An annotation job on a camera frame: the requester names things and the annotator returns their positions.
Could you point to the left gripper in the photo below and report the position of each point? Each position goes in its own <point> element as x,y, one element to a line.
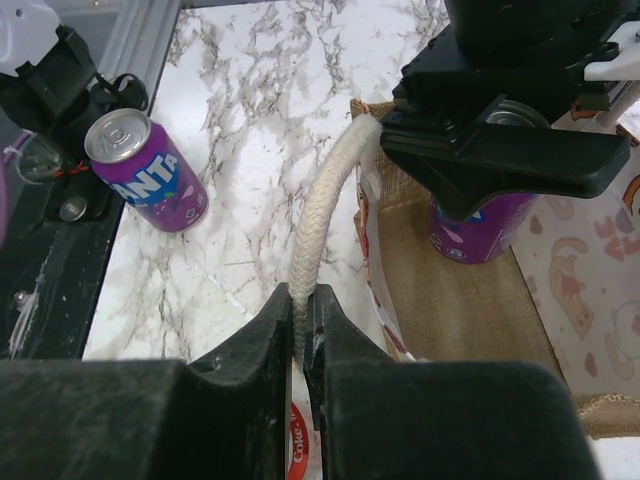
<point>558,57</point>

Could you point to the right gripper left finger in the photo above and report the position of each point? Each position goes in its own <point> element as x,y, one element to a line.
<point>223,416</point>

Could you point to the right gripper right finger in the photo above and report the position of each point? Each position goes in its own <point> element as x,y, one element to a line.
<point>385,419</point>

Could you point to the purple can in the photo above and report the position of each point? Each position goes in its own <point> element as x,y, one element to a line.
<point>137,159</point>
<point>485,235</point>

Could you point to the red cola can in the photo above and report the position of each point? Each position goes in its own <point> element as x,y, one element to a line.
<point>305,458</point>

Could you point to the canvas bag with rope handles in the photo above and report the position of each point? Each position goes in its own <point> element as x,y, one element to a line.
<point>564,294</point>

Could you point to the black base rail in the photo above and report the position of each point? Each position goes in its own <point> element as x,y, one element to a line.
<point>61,231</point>

